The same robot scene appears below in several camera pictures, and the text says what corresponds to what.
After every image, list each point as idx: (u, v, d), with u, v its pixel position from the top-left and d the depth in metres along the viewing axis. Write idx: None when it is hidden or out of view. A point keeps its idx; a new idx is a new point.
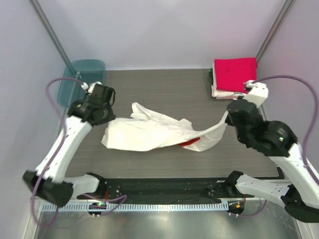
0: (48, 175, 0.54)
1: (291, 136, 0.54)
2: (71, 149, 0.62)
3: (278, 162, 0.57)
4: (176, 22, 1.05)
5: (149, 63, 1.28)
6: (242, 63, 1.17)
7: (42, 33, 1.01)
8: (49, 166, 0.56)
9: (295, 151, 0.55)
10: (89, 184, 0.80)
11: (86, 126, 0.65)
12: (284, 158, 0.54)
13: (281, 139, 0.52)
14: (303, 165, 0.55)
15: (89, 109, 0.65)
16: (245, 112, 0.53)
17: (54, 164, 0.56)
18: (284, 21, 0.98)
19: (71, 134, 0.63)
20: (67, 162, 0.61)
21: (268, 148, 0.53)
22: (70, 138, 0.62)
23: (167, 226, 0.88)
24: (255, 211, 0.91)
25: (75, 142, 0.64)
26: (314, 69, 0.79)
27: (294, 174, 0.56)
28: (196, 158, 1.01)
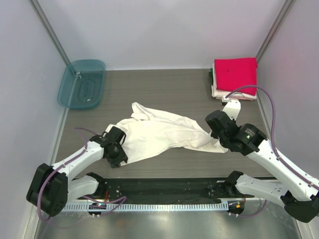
0: (63, 171, 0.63)
1: (258, 134, 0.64)
2: (81, 164, 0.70)
3: (255, 159, 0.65)
4: (176, 22, 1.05)
5: (149, 63, 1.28)
6: (242, 63, 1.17)
7: (42, 32, 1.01)
8: (65, 165, 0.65)
9: (265, 146, 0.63)
10: (86, 188, 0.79)
11: (99, 153, 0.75)
12: (254, 153, 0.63)
13: (249, 137, 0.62)
14: (275, 157, 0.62)
15: (105, 142, 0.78)
16: (217, 119, 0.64)
17: (69, 165, 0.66)
18: (284, 21, 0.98)
19: (89, 150, 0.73)
20: (74, 173, 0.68)
21: (239, 147, 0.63)
22: (87, 153, 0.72)
23: (167, 227, 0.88)
24: (255, 211, 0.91)
25: (87, 160, 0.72)
26: (314, 69, 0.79)
27: (271, 167, 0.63)
28: (196, 158, 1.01)
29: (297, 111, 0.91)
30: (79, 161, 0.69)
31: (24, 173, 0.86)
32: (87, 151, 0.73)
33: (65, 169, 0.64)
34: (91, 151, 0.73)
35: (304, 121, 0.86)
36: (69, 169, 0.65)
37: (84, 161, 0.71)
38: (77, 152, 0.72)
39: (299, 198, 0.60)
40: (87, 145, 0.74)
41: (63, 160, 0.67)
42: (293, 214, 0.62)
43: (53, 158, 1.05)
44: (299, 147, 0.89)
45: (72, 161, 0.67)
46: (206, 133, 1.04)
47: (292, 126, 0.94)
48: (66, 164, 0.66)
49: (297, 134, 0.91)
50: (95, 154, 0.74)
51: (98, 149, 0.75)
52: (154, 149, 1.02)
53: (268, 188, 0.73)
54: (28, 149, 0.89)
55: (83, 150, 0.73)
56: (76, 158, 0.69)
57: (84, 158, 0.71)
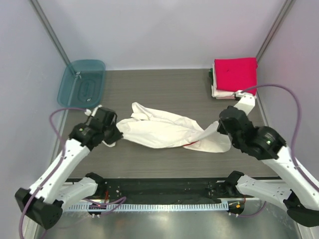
0: (40, 195, 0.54)
1: (278, 140, 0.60)
2: (64, 174, 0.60)
3: (270, 165, 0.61)
4: (176, 22, 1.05)
5: (149, 63, 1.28)
6: (242, 63, 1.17)
7: (42, 32, 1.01)
8: (43, 185, 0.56)
9: (282, 153, 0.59)
10: (84, 192, 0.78)
11: (85, 150, 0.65)
12: (273, 160, 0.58)
13: (269, 142, 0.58)
14: (293, 166, 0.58)
15: (90, 134, 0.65)
16: (236, 119, 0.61)
17: (48, 184, 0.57)
18: (284, 20, 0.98)
19: (69, 156, 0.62)
20: (58, 186, 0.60)
21: (257, 152, 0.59)
22: (67, 160, 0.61)
23: (167, 227, 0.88)
24: (255, 211, 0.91)
25: (69, 167, 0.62)
26: (314, 69, 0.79)
27: (286, 175, 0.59)
28: (196, 158, 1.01)
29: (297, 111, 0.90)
30: (59, 174, 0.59)
31: (24, 173, 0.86)
32: (66, 158, 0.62)
33: (42, 191, 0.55)
34: (71, 157, 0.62)
35: (304, 121, 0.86)
36: (47, 189, 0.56)
37: (66, 171, 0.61)
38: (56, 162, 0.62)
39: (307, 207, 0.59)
40: (65, 150, 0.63)
41: (41, 179, 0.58)
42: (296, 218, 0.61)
43: (53, 158, 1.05)
44: (300, 147, 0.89)
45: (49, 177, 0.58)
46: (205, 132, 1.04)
47: (292, 125, 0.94)
48: (43, 184, 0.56)
49: (297, 135, 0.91)
50: (78, 157, 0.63)
51: (79, 150, 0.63)
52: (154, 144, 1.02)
53: (270, 192, 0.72)
54: (28, 149, 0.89)
55: (61, 158, 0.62)
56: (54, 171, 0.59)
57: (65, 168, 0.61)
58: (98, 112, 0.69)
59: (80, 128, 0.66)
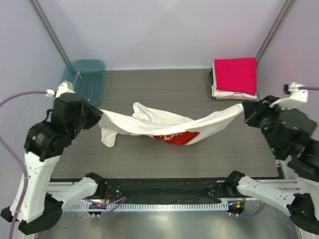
0: (21, 217, 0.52)
1: None
2: (38, 191, 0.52)
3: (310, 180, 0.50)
4: (176, 22, 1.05)
5: (149, 63, 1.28)
6: (242, 63, 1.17)
7: (42, 32, 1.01)
8: (20, 208, 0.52)
9: None
10: (84, 192, 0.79)
11: (50, 159, 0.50)
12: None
13: None
14: None
15: (48, 138, 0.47)
16: (304, 132, 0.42)
17: (24, 206, 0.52)
18: (284, 20, 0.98)
19: (32, 175, 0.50)
20: (40, 198, 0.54)
21: (312, 174, 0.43)
22: (33, 180, 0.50)
23: (167, 226, 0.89)
24: (255, 211, 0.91)
25: (39, 184, 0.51)
26: (314, 69, 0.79)
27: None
28: (196, 158, 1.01)
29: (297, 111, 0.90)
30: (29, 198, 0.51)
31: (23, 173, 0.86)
32: (30, 178, 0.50)
33: (22, 213, 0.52)
34: (35, 175, 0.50)
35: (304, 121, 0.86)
36: (25, 212, 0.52)
37: (36, 191, 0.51)
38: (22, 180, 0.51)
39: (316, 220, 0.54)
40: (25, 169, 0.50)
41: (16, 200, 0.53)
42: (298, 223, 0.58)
43: None
44: None
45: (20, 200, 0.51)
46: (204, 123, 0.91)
47: None
48: (19, 207, 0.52)
49: None
50: (44, 171, 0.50)
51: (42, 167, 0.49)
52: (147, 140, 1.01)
53: (272, 196, 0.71)
54: None
55: (25, 179, 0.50)
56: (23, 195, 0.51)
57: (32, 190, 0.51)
58: (56, 104, 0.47)
59: (34, 135, 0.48)
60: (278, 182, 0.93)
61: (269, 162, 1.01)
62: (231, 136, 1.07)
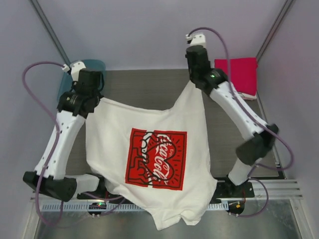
0: (48, 174, 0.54)
1: (223, 76, 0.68)
2: (65, 144, 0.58)
3: (217, 99, 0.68)
4: (177, 21, 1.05)
5: (150, 62, 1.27)
6: (242, 62, 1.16)
7: (41, 32, 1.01)
8: (48, 165, 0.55)
9: (223, 87, 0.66)
10: (89, 183, 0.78)
11: (79, 119, 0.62)
12: (214, 91, 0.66)
13: (213, 76, 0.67)
14: (231, 96, 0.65)
15: (79, 100, 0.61)
16: (197, 54, 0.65)
17: (52, 162, 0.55)
18: (284, 20, 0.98)
19: (64, 129, 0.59)
20: (69, 148, 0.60)
21: (203, 85, 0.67)
22: (63, 134, 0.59)
23: (167, 227, 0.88)
24: (255, 211, 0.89)
25: (67, 138, 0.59)
26: (313, 69, 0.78)
27: (229, 108, 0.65)
28: None
29: (297, 110, 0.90)
30: (63, 147, 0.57)
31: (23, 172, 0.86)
32: (62, 132, 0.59)
33: (48, 170, 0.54)
34: (67, 129, 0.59)
35: (303, 121, 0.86)
36: (52, 167, 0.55)
37: (65, 144, 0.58)
38: (52, 137, 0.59)
39: (260, 129, 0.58)
40: (58, 124, 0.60)
41: (43, 158, 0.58)
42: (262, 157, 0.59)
43: None
44: (299, 148, 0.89)
45: (59, 137, 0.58)
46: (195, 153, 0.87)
47: (293, 125, 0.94)
48: (47, 163, 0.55)
49: (297, 134, 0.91)
50: (74, 128, 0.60)
51: (74, 119, 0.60)
52: (139, 197, 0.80)
53: (244, 174, 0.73)
54: (28, 149, 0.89)
55: (57, 133, 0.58)
56: (57, 143, 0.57)
57: (68, 136, 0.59)
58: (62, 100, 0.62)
59: (67, 97, 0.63)
60: (278, 182, 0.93)
61: (269, 162, 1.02)
62: (231, 137, 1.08)
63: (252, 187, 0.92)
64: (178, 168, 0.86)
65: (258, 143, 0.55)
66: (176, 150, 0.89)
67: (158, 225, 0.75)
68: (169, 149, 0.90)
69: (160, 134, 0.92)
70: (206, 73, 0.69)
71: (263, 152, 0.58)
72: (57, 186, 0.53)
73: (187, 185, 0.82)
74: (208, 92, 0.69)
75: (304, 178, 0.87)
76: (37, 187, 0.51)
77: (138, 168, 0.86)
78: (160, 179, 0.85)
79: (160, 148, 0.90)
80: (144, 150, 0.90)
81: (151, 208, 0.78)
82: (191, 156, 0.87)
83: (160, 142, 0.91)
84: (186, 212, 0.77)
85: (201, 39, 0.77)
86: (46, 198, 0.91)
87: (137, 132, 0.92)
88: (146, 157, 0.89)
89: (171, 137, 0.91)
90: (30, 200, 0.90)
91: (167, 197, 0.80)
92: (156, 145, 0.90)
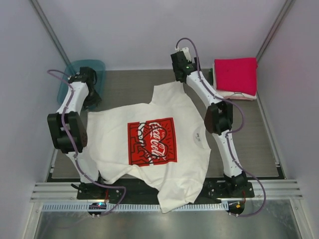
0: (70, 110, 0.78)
1: (196, 66, 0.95)
2: (79, 98, 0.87)
3: (190, 83, 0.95)
4: (177, 21, 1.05)
5: (150, 62, 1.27)
6: (242, 63, 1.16)
7: (41, 32, 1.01)
8: (68, 107, 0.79)
9: (194, 73, 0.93)
10: (90, 171, 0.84)
11: (85, 87, 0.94)
12: (189, 77, 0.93)
13: (188, 66, 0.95)
14: (199, 79, 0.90)
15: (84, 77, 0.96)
16: (175, 55, 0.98)
17: (71, 105, 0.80)
18: (284, 20, 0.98)
19: (77, 89, 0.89)
20: (79, 107, 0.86)
21: (180, 74, 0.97)
22: (77, 91, 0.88)
23: (167, 227, 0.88)
24: (252, 211, 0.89)
25: (79, 94, 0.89)
26: (313, 69, 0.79)
27: (196, 87, 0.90)
28: (202, 155, 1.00)
29: (297, 110, 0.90)
30: (77, 99, 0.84)
31: (24, 173, 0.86)
32: (76, 90, 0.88)
33: (70, 108, 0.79)
34: (79, 89, 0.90)
35: (303, 121, 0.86)
36: (73, 107, 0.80)
37: (80, 96, 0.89)
38: (69, 94, 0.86)
39: (218, 101, 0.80)
40: (72, 86, 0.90)
41: (63, 105, 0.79)
42: (223, 125, 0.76)
43: (54, 157, 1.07)
44: (299, 148, 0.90)
45: (74, 94, 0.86)
46: (185, 140, 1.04)
47: (293, 125, 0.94)
48: (68, 105, 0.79)
49: (297, 134, 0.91)
50: (82, 90, 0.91)
51: (83, 85, 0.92)
52: (143, 176, 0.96)
53: (228, 157, 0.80)
54: (28, 149, 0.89)
55: (72, 91, 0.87)
56: (73, 96, 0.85)
57: (79, 92, 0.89)
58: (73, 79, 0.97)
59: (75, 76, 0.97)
60: (278, 182, 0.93)
61: (269, 162, 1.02)
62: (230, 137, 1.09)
63: (252, 187, 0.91)
64: (171, 144, 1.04)
65: (215, 112, 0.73)
66: (167, 131, 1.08)
67: (163, 205, 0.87)
68: (161, 132, 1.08)
69: (151, 123, 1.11)
70: (184, 65, 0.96)
71: (223, 121, 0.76)
72: (77, 118, 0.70)
73: (181, 157, 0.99)
74: (185, 79, 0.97)
75: (304, 179, 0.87)
76: (62, 117, 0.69)
77: (138, 151, 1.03)
78: (157, 156, 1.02)
79: (153, 134, 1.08)
80: (140, 136, 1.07)
81: (154, 182, 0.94)
82: (182, 137, 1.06)
83: (153, 128, 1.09)
84: (187, 188, 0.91)
85: (186, 50, 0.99)
86: (46, 198, 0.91)
87: (133, 125, 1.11)
88: (143, 142, 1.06)
89: (161, 123, 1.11)
90: (30, 200, 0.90)
91: (166, 172, 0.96)
92: (150, 131, 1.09)
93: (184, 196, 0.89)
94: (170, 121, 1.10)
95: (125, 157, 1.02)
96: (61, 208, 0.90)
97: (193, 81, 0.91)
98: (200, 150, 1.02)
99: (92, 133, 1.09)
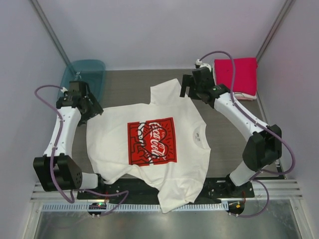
0: (60, 152, 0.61)
1: (225, 89, 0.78)
2: (70, 131, 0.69)
3: (220, 108, 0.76)
4: (177, 22, 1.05)
5: (149, 63, 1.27)
6: (242, 62, 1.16)
7: (41, 32, 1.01)
8: (57, 146, 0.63)
9: (226, 97, 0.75)
10: (89, 180, 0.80)
11: (77, 112, 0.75)
12: (217, 101, 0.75)
13: (215, 89, 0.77)
14: (232, 103, 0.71)
15: (75, 99, 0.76)
16: (200, 72, 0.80)
17: (61, 143, 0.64)
18: (284, 19, 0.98)
19: (66, 119, 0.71)
20: (70, 142, 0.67)
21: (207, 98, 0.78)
22: (67, 122, 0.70)
23: (167, 227, 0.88)
24: (254, 211, 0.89)
25: (71, 125, 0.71)
26: (313, 68, 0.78)
27: (230, 113, 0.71)
28: (202, 154, 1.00)
29: (297, 109, 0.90)
30: (68, 131, 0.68)
31: (23, 173, 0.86)
32: (65, 121, 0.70)
33: (59, 149, 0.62)
34: (69, 118, 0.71)
35: (303, 122, 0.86)
36: (63, 147, 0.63)
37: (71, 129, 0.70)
38: (57, 126, 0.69)
39: (260, 129, 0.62)
40: (61, 115, 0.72)
41: (50, 143, 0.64)
42: (269, 161, 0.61)
43: None
44: (299, 148, 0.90)
45: (64, 125, 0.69)
46: (184, 140, 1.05)
47: (293, 125, 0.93)
48: (57, 144, 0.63)
49: (297, 134, 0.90)
50: (74, 118, 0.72)
51: (73, 111, 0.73)
52: (143, 176, 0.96)
53: (245, 179, 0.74)
54: (28, 149, 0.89)
55: (61, 122, 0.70)
56: (62, 129, 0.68)
57: (70, 122, 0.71)
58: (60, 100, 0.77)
59: (64, 98, 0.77)
60: (278, 182, 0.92)
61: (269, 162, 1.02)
62: (230, 137, 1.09)
63: (252, 187, 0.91)
64: (171, 144, 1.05)
65: (260, 145, 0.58)
66: (167, 131, 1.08)
67: (163, 205, 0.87)
68: (161, 132, 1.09)
69: (151, 123, 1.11)
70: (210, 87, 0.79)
71: (268, 156, 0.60)
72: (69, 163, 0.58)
73: (181, 158, 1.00)
74: (212, 104, 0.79)
75: (304, 179, 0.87)
76: (52, 163, 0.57)
77: (138, 151, 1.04)
78: (158, 156, 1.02)
79: (153, 134, 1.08)
80: (140, 136, 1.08)
81: (154, 182, 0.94)
82: (182, 137, 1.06)
83: (153, 128, 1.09)
84: (187, 188, 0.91)
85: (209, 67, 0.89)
86: (46, 198, 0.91)
87: (133, 125, 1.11)
88: (143, 142, 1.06)
89: (161, 123, 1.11)
90: (30, 200, 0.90)
91: (166, 172, 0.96)
92: (150, 131, 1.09)
93: (184, 195, 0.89)
94: (170, 121, 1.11)
95: (125, 157, 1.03)
96: (60, 208, 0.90)
97: (225, 106, 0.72)
98: (199, 149, 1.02)
99: (91, 133, 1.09)
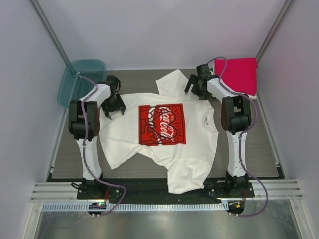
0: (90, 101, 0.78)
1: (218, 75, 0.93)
2: (100, 97, 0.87)
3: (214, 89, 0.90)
4: (176, 22, 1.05)
5: (149, 63, 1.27)
6: (242, 63, 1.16)
7: (41, 32, 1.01)
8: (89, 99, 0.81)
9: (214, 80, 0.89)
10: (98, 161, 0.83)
11: (108, 90, 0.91)
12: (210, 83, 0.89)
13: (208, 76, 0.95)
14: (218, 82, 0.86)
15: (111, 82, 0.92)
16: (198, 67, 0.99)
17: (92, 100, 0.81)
18: (284, 20, 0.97)
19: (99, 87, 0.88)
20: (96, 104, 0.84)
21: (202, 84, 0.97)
22: (99, 89, 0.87)
23: (167, 227, 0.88)
24: (255, 211, 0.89)
25: (102, 94, 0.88)
26: (313, 69, 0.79)
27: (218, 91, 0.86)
28: (209, 138, 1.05)
29: (297, 109, 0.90)
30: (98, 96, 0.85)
31: (24, 172, 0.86)
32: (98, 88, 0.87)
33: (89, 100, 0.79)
34: (101, 88, 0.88)
35: (302, 121, 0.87)
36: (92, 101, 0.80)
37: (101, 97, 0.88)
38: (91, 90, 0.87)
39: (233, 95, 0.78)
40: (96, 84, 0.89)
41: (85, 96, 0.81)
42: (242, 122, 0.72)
43: (53, 158, 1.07)
44: (299, 148, 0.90)
45: (97, 91, 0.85)
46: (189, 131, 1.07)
47: (293, 124, 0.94)
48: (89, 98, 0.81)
49: (297, 134, 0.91)
50: (105, 91, 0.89)
51: (107, 87, 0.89)
52: (152, 155, 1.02)
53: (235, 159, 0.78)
54: (28, 149, 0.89)
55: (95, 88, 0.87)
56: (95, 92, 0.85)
57: (102, 91, 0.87)
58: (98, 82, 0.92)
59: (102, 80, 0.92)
60: (278, 182, 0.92)
61: (269, 162, 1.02)
62: None
63: (253, 187, 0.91)
64: (180, 127, 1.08)
65: (229, 104, 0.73)
66: (176, 116, 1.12)
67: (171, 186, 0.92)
68: (170, 116, 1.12)
69: (161, 107, 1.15)
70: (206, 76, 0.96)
71: (237, 117, 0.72)
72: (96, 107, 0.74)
73: (189, 140, 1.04)
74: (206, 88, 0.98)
75: (304, 179, 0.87)
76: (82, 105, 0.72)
77: (148, 132, 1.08)
78: (167, 138, 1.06)
79: (163, 117, 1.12)
80: (150, 119, 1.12)
81: (163, 162, 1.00)
82: (190, 120, 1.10)
83: (162, 112, 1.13)
84: (195, 169, 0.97)
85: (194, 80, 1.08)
86: (46, 198, 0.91)
87: (143, 108, 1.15)
88: (153, 124, 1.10)
89: (170, 108, 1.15)
90: (30, 200, 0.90)
91: (175, 152, 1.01)
92: (159, 115, 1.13)
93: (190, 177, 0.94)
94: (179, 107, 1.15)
95: (135, 137, 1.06)
96: (61, 207, 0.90)
97: (212, 84, 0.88)
98: (207, 131, 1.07)
99: (102, 115, 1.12)
